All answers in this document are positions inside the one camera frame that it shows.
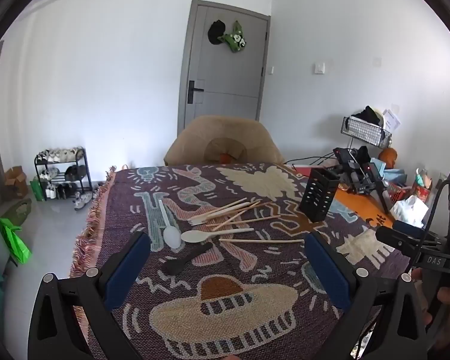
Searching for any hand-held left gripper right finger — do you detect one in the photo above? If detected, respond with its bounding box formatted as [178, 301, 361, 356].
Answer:
[304, 230, 441, 360]

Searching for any grey sneakers pair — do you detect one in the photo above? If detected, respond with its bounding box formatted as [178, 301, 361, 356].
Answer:
[74, 191, 95, 211]

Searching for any black plastic spoon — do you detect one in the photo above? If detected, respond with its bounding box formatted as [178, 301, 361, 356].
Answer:
[161, 242, 214, 276]

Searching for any white plastic spoon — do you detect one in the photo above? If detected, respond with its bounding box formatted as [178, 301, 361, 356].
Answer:
[158, 199, 182, 249]

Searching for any black cloth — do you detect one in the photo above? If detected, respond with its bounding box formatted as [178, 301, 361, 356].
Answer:
[352, 106, 379, 124]

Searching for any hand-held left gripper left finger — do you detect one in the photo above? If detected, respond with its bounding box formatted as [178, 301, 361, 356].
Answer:
[27, 231, 152, 360]

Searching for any printed woven blanket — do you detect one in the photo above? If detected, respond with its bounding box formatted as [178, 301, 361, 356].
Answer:
[69, 161, 417, 360]

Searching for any light blue packet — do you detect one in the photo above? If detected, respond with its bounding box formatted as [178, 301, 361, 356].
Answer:
[371, 159, 406, 184]

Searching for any cardboard box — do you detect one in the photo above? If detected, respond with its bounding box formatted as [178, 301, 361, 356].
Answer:
[4, 166, 29, 199]

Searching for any tan beanbag chair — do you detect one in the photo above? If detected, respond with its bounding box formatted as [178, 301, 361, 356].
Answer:
[164, 115, 286, 166]

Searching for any black wire basket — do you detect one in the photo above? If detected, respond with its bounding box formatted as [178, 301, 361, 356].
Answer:
[341, 116, 392, 150]

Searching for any black idle gripper device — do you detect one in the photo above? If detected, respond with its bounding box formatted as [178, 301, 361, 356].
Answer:
[345, 161, 392, 214]
[333, 147, 361, 181]

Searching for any beige wooden spoon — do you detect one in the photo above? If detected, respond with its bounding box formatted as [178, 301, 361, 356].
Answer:
[181, 227, 254, 243]

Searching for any pale wooden fork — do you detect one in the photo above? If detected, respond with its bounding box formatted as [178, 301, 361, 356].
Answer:
[187, 202, 250, 226]

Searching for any red plastic basket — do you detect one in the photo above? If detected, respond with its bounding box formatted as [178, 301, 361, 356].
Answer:
[388, 182, 413, 201]

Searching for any green plush bag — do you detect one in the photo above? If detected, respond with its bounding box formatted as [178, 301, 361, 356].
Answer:
[217, 20, 247, 53]

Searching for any wooden chopstick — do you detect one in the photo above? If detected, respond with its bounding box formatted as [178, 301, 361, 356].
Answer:
[219, 238, 305, 243]
[199, 197, 248, 221]
[213, 202, 262, 231]
[225, 202, 274, 216]
[205, 215, 282, 228]

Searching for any black slotted utensil holder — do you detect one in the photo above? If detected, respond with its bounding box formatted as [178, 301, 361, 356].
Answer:
[299, 167, 341, 223]

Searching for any white paper sheet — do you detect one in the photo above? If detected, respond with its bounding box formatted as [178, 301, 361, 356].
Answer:
[382, 109, 401, 132]

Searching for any black shoe rack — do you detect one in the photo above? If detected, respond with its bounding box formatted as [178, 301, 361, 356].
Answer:
[34, 147, 92, 201]

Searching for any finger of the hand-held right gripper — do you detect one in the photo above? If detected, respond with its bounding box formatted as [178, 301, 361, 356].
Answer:
[393, 220, 443, 246]
[375, 226, 422, 257]

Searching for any white plastic bag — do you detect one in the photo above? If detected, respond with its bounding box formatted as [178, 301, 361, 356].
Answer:
[390, 195, 428, 227]

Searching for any grey door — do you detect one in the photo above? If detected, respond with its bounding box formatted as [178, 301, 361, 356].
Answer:
[177, 0, 271, 136]

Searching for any row of shoes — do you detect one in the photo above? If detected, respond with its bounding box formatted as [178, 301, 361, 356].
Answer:
[37, 148, 88, 200]

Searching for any black hanging hat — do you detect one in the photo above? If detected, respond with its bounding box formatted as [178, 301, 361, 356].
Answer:
[208, 20, 226, 46]

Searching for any bright green bag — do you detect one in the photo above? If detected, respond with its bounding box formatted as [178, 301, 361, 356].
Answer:
[0, 217, 31, 265]

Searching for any black power cable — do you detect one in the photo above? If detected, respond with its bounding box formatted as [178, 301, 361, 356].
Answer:
[285, 153, 338, 166]

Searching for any black door handle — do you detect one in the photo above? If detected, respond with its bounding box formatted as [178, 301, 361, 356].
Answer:
[187, 80, 204, 104]

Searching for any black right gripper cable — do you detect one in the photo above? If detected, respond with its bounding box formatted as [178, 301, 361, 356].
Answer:
[412, 182, 450, 271]

